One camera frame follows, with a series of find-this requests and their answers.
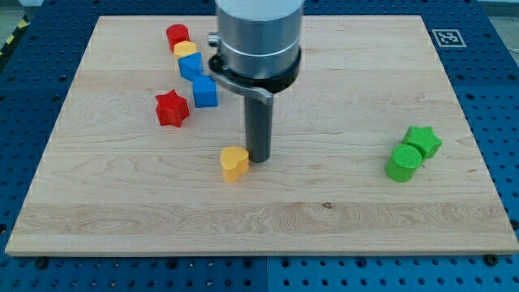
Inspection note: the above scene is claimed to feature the black tool clamp mount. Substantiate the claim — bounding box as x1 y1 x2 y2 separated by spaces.
208 32 302 105

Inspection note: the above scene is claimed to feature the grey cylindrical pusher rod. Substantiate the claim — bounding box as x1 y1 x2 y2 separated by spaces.
244 97 272 163

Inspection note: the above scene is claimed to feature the green star block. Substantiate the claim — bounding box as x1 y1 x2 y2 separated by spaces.
402 126 443 159

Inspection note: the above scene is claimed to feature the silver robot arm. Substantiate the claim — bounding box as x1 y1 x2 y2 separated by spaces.
208 0 304 163

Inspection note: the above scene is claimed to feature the red star block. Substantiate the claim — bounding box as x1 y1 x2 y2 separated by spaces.
155 89 190 128

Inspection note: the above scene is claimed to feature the yellow heart block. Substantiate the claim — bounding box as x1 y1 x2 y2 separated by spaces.
220 146 249 183

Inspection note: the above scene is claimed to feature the blue cube block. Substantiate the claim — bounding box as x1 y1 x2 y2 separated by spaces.
192 75 218 108

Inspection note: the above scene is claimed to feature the blue pentagon block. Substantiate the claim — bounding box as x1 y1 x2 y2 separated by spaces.
178 52 204 81

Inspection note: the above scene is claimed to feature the yellow hexagon block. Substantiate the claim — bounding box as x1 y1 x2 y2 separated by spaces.
173 41 198 58

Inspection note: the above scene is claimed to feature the red cylinder block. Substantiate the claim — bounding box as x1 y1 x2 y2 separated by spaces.
165 24 191 53

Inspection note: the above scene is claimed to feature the wooden board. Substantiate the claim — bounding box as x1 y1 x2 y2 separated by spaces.
6 15 518 257

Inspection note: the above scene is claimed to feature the green cylinder block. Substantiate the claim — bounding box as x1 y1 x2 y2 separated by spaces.
385 144 422 183

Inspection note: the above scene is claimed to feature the white fiducial marker tag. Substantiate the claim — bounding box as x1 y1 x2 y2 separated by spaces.
432 28 466 48

